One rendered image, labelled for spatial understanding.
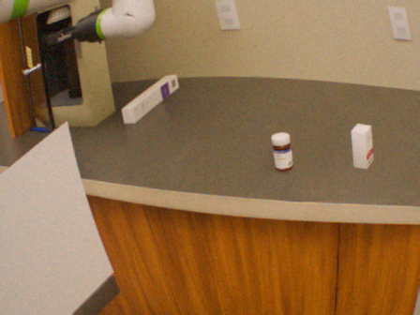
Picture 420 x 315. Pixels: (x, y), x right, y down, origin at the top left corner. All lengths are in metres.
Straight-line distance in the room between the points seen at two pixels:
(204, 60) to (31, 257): 1.27
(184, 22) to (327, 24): 0.52
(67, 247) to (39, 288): 0.11
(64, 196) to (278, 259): 0.52
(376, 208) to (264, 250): 0.30
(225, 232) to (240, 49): 0.78
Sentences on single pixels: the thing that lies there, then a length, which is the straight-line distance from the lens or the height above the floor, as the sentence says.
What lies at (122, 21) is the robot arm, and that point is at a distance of 1.25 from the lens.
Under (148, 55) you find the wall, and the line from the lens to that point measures 2.01.
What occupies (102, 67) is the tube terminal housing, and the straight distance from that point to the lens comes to 1.68.
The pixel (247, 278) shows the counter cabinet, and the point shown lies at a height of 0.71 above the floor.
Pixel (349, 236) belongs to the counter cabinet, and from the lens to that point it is 1.08.
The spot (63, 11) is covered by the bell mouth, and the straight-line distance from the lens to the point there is 1.68.
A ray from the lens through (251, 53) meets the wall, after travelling 1.80.
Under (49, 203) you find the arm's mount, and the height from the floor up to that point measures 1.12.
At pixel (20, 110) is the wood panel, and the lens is 1.89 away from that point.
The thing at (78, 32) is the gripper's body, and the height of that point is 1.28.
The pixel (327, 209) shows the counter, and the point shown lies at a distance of 1.02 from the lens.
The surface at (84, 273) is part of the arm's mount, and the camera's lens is 0.87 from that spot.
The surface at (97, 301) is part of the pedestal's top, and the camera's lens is 0.90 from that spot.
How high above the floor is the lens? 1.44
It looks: 23 degrees down
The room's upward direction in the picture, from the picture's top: 11 degrees counter-clockwise
